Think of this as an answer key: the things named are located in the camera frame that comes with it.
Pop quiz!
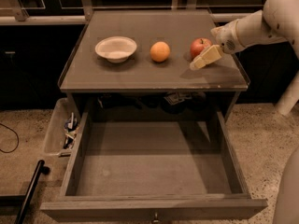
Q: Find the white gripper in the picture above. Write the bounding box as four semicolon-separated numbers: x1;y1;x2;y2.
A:
190;20;242;70

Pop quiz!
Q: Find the red apple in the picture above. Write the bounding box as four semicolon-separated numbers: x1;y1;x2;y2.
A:
190;38;212;59

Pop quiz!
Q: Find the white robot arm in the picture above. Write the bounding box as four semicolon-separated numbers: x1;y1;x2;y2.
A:
190;0;299;224

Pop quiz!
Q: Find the open grey top drawer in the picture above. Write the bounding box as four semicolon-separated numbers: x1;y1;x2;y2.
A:
41;101;267;223

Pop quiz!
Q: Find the orange fruit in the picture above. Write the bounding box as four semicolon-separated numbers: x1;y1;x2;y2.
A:
149;41;170;63

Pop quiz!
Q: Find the grey cabinet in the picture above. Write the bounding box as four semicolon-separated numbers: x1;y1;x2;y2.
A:
59;10;249;114

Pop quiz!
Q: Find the white bowl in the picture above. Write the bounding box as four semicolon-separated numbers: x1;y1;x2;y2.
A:
94;36;137;63

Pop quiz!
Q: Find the metal railing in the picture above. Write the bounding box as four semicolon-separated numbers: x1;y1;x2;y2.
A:
0;0;266;24

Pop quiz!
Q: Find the clutter inside plastic bin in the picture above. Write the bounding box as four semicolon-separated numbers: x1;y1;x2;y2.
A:
63;113;78;149

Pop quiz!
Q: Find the black bar handle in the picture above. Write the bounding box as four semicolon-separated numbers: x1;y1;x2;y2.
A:
14;160;50;224

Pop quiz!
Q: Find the black cable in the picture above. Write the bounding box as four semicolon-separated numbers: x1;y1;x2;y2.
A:
0;122;20;154

